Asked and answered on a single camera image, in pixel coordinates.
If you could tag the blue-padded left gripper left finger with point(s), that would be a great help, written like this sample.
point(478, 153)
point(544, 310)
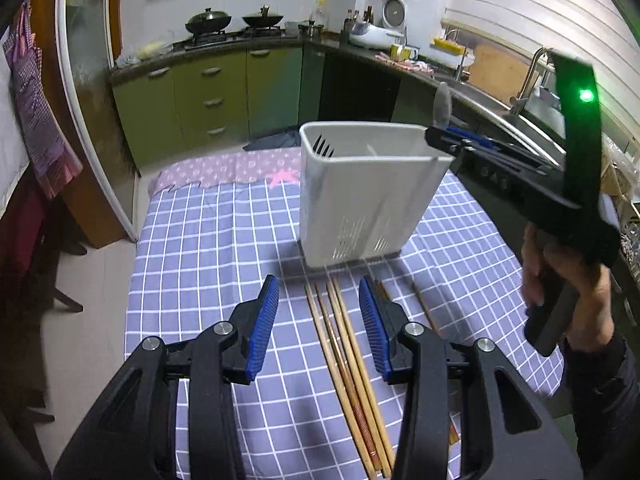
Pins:
point(252, 322)

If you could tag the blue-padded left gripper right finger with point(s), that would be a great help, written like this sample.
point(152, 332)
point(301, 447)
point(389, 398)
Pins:
point(384, 321)

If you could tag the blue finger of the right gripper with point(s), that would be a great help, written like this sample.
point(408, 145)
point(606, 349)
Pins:
point(472, 139)

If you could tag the wooden chopstick four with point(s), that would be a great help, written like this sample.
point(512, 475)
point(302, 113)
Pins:
point(430, 318)

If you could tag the wooden chopstick one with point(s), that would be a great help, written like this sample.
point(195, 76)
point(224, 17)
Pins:
point(340, 389)

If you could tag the wooden chopstick three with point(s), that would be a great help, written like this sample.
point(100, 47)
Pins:
point(359, 376)

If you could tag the wooden chopstick five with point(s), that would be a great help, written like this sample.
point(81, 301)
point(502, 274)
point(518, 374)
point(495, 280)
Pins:
point(453, 435)

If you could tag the steel kitchen faucet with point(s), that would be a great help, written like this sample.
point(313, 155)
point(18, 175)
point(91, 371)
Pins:
point(519, 101)

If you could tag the person's right hand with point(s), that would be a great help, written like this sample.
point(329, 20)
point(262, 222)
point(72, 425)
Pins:
point(567, 298)

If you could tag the steel sink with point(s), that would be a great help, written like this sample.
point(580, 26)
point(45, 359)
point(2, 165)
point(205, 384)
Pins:
point(520, 130)

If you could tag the wooden cutting board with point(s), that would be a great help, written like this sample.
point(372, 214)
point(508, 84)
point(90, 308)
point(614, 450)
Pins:
point(498, 72)

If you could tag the blue checkered tablecloth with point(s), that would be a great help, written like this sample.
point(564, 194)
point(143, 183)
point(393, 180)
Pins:
point(202, 251)

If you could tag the green mug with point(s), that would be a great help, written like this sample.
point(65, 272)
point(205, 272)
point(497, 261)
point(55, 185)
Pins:
point(400, 53)

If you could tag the white plastic utensil holder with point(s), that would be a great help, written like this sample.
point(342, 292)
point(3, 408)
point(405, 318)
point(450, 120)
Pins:
point(367, 199)

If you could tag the white rice cooker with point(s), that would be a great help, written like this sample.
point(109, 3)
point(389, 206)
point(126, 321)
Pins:
point(368, 36)

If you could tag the round white fan appliance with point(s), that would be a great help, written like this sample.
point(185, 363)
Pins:
point(394, 14)

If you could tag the white window blind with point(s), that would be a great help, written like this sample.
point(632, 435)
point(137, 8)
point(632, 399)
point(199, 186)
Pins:
point(592, 30)

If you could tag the blue floor rag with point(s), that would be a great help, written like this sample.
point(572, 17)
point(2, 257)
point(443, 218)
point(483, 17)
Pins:
point(288, 138)

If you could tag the small steel pot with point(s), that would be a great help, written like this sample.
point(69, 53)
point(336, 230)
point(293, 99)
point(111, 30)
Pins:
point(310, 29)

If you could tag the green lower cabinets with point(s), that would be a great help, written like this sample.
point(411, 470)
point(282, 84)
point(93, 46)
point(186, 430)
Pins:
point(213, 100)

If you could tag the black wok right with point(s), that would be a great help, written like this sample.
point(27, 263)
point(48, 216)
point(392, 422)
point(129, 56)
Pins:
point(263, 19)

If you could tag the black wok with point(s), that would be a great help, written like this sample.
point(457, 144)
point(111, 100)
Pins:
point(208, 22)
point(263, 19)

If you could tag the purple hanging apron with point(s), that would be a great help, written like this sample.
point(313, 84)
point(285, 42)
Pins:
point(53, 160)

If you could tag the white cloth sheet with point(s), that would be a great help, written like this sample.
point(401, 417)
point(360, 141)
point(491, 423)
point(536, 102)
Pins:
point(13, 156)

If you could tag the black wok left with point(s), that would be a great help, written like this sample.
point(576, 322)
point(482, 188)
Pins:
point(208, 22)

